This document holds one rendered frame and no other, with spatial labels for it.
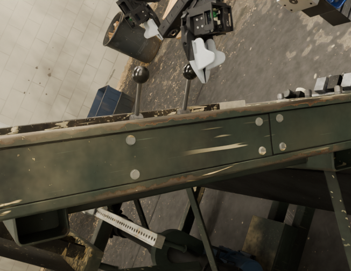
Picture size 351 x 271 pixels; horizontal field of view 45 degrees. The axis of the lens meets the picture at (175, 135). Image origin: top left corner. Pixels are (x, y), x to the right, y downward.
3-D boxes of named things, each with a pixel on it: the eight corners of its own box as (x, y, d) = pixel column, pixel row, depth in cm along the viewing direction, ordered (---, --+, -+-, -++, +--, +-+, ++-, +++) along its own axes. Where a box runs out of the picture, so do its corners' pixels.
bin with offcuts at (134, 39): (167, 31, 571) (125, 6, 543) (153, 65, 563) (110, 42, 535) (152, 38, 617) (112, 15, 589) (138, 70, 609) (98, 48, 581)
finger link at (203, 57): (213, 80, 84) (208, 34, 84) (190, 84, 88) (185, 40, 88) (222, 80, 87) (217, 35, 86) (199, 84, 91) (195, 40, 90)
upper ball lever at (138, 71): (147, 126, 93) (153, 69, 86) (131, 128, 91) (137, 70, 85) (140, 118, 96) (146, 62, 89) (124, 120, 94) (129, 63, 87)
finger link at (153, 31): (154, 47, 159) (139, 26, 156) (165, 37, 161) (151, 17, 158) (157, 45, 156) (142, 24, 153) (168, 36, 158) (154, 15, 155)
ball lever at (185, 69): (194, 120, 98) (203, 65, 92) (180, 122, 97) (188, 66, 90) (185, 113, 101) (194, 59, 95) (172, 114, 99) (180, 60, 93)
